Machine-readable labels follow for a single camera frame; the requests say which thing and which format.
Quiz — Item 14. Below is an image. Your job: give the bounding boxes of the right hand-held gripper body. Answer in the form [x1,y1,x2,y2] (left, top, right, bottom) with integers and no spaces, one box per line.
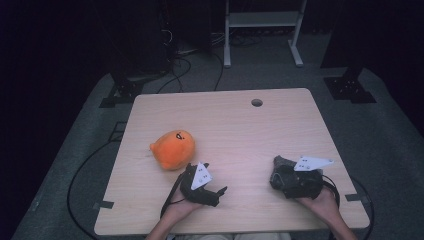
[282,155,335,200]

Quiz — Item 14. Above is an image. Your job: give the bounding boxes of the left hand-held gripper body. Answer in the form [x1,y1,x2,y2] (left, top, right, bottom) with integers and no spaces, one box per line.
[179,162,221,208]

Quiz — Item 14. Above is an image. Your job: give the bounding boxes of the orange plush toy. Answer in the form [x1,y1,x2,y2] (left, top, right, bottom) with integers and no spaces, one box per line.
[149,129,197,172]

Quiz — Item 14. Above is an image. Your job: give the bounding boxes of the person's left hand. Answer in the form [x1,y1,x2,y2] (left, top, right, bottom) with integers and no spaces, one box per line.
[164,192,205,222]

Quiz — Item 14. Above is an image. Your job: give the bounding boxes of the person's right hand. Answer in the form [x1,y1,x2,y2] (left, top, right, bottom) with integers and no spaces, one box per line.
[296,186,339,223]

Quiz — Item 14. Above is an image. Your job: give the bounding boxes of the black tape strip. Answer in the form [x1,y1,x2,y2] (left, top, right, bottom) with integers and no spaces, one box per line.
[92,199,115,211]
[344,192,370,203]

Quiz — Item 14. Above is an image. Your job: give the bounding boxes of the black tape floor marker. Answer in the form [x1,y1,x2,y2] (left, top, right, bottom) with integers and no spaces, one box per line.
[107,121,128,143]

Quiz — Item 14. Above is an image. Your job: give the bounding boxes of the black stand base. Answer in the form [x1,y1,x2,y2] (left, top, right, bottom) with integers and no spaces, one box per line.
[323,66,378,105]
[98,75,145,109]

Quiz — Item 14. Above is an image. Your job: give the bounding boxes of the white metal stand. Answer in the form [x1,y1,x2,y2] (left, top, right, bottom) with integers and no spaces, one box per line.
[223,0,308,69]

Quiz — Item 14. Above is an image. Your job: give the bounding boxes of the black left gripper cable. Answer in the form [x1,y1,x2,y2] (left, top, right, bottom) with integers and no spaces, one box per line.
[159,171,188,220]

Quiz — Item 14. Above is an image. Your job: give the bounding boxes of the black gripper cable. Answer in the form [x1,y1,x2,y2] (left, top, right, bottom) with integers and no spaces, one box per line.
[321,174,342,209]
[159,171,188,220]

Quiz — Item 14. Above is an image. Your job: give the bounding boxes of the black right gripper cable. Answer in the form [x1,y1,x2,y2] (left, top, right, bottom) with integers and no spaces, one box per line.
[321,174,342,209]

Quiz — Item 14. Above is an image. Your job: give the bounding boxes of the black floor cable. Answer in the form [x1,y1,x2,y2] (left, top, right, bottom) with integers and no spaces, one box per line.
[66,139,118,240]
[349,178,375,240]

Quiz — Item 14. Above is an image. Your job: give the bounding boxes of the thin black background cable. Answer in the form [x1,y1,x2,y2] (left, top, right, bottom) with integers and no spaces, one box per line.
[213,52,225,92]
[156,55,193,95]

